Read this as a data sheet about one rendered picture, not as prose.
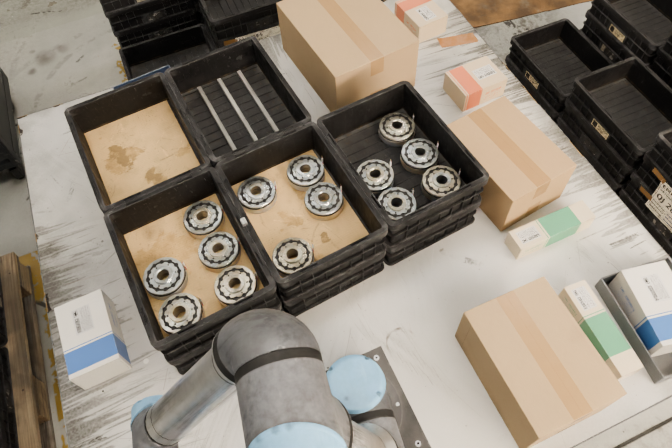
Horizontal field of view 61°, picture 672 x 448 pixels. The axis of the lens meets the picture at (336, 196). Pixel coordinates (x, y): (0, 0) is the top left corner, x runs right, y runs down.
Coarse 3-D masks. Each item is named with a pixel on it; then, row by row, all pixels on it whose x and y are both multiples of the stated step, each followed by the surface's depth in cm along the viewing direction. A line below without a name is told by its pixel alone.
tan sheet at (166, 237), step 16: (160, 224) 151; (176, 224) 151; (224, 224) 150; (128, 240) 149; (144, 240) 149; (160, 240) 149; (176, 240) 148; (192, 240) 148; (144, 256) 146; (160, 256) 146; (176, 256) 146; (192, 256) 146; (192, 272) 143; (208, 272) 143; (192, 288) 141; (208, 288) 141; (160, 304) 139; (208, 304) 138
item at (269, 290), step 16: (192, 176) 148; (160, 192) 145; (224, 192) 144; (112, 224) 140; (240, 224) 140; (112, 240) 138; (256, 256) 134; (128, 272) 134; (272, 288) 129; (240, 304) 129; (144, 320) 126; (208, 320) 125; (176, 336) 124
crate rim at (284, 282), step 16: (304, 128) 154; (224, 160) 149; (336, 160) 148; (224, 176) 147; (352, 176) 145; (240, 208) 141; (384, 224) 137; (256, 240) 136; (368, 240) 135; (336, 256) 133; (272, 272) 131; (304, 272) 131
